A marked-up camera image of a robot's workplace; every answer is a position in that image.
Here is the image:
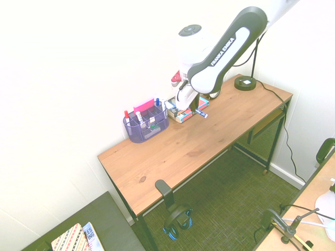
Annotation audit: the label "black desk lamp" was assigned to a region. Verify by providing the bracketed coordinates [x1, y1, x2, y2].
[233, 33, 261, 92]

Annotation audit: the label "striped patterned notebook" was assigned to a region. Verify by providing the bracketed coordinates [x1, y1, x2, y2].
[50, 223, 92, 251]

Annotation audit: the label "black headphone hook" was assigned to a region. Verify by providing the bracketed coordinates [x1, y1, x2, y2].
[154, 179, 174, 218]

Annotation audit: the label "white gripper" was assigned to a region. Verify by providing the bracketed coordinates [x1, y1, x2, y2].
[174, 88, 198, 113]

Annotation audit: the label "black side table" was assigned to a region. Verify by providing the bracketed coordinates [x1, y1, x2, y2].
[20, 190, 146, 251]

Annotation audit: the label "purple mesh desk organizer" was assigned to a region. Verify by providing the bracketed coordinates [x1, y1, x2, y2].
[122, 105, 170, 144]

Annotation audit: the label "black table clamp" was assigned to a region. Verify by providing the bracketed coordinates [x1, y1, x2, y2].
[315, 138, 335, 164]

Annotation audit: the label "dark book with white edge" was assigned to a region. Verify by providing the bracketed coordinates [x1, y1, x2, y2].
[165, 96, 184, 119]

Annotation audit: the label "wooden desk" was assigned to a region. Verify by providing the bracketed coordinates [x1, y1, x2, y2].
[98, 97, 293, 251]

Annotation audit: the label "black and blue headphones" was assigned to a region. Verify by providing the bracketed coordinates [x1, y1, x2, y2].
[162, 203, 194, 241]

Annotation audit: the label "black camera stand clamp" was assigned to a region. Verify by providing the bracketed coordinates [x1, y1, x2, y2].
[260, 208, 320, 244]

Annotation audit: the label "white round device base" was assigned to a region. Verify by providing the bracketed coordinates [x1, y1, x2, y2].
[315, 177, 335, 243]

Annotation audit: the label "blue cover book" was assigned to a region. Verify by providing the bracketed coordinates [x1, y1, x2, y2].
[82, 221, 105, 251]

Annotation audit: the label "red and white wrist camera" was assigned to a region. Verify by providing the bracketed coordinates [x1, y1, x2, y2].
[171, 70, 188, 88]

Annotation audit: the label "yellow flat strip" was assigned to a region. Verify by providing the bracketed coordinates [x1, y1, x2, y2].
[293, 233, 314, 249]

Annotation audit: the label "blue and red book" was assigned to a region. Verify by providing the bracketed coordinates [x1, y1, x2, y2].
[175, 95, 210, 124]

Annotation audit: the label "black lamp power cable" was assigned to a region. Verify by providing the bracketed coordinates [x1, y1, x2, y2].
[255, 79, 307, 184]

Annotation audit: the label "pink sticky note pad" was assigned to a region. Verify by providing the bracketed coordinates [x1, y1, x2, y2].
[133, 97, 155, 113]

